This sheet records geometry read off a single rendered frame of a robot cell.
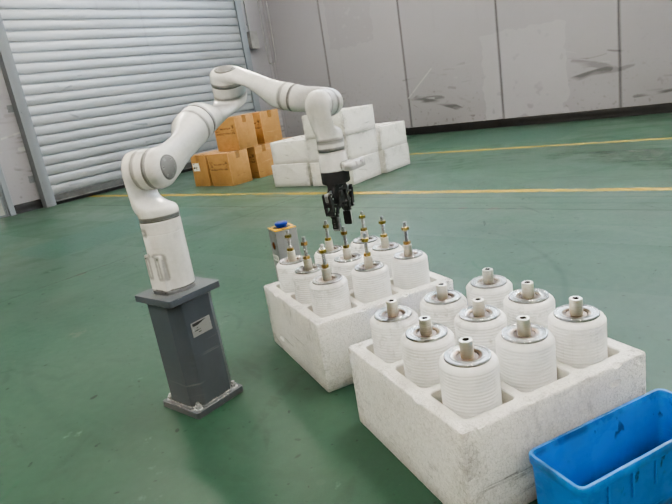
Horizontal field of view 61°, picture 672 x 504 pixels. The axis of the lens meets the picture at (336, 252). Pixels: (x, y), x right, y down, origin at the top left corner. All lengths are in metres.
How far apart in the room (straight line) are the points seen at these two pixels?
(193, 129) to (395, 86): 6.10
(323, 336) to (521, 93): 5.58
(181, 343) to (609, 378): 0.89
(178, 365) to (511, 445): 0.79
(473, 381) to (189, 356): 0.72
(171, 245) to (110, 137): 5.60
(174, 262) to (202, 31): 6.64
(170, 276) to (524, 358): 0.79
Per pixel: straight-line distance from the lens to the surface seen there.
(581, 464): 1.06
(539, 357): 0.99
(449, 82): 7.05
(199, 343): 1.40
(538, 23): 6.62
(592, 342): 1.07
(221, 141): 5.52
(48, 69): 6.72
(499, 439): 0.95
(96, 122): 6.86
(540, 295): 1.17
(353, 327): 1.38
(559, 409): 1.02
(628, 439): 1.12
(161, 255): 1.35
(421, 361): 1.02
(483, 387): 0.93
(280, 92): 1.52
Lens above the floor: 0.69
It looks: 16 degrees down
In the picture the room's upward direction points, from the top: 9 degrees counter-clockwise
